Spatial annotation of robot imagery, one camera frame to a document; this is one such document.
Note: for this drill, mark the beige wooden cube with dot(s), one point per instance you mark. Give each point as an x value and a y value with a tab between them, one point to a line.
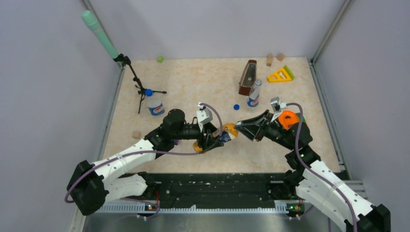
136	134

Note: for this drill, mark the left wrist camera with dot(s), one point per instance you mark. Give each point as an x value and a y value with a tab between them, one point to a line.
203	116

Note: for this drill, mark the orange toy tape dispenser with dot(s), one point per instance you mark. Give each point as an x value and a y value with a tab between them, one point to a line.
289	118

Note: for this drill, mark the tall wooden block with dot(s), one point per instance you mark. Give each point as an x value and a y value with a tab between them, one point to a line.
269	59

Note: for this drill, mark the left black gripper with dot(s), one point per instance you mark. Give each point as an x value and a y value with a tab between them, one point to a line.
210	142

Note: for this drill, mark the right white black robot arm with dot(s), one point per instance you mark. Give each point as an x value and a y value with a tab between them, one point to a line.
310	179

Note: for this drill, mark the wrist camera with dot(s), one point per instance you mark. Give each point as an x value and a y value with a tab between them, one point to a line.
203	116
278	106

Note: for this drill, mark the brown metronome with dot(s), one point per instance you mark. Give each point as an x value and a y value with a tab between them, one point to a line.
248	77

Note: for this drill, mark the mint green microphone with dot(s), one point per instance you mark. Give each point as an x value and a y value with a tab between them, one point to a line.
94	26

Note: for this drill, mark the blue labelled white jar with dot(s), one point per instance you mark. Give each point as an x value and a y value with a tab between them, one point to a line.
155	107

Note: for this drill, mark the yellow triangle toy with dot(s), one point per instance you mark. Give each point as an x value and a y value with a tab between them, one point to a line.
282	75

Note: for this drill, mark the black microphone tripod stand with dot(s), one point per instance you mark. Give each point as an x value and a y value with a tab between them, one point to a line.
125	61

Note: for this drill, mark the orange juice bottle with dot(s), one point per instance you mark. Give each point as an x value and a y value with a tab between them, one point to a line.
229	133

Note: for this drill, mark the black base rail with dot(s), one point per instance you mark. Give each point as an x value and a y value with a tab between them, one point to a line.
229	191

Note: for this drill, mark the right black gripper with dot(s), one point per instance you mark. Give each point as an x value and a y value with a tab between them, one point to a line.
250	131

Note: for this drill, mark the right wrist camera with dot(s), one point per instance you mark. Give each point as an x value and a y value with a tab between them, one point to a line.
278	106

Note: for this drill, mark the clear crushed plastic bottle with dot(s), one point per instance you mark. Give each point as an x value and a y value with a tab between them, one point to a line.
254	94

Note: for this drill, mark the small wooden cube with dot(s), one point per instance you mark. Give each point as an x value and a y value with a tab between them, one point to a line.
280	57

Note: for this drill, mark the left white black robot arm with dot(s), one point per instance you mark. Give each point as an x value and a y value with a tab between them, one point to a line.
93	184

